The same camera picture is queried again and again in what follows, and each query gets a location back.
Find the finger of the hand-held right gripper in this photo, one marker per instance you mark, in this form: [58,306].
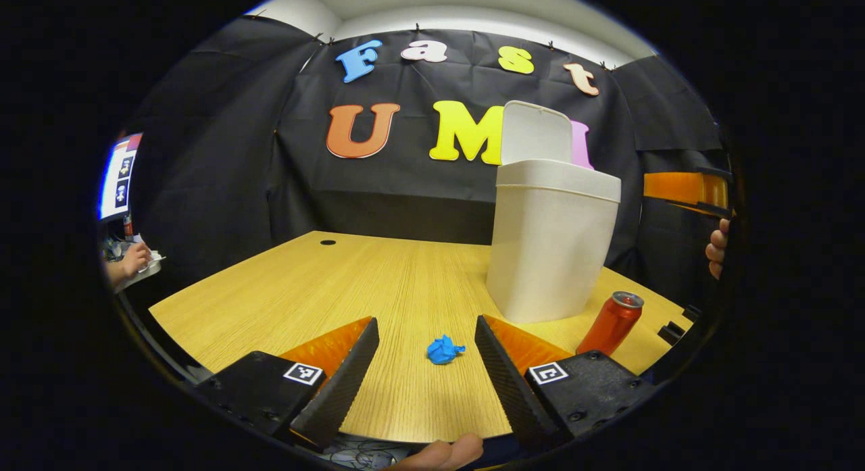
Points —
[676,187]

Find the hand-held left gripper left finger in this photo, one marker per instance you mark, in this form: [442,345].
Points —
[341,383]

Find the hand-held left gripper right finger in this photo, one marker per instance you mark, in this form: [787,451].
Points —
[510,383]

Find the blue paper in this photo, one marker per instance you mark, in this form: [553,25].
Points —
[442,351]

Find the red pop can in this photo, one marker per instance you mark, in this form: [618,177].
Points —
[611,322]

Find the white desktop garbage bin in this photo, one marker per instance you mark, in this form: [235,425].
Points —
[547,255]

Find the wooden desktop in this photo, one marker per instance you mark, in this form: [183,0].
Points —
[338,288]

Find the white paper sheet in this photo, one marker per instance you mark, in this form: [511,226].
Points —
[145,271]

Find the black backdrop cloth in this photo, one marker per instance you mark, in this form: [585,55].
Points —
[216,153]

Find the small red bottle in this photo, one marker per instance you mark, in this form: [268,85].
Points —
[128,226]

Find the computer monitor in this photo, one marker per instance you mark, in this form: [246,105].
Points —
[120,180]

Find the small black bracket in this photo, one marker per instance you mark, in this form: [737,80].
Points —
[670,332]

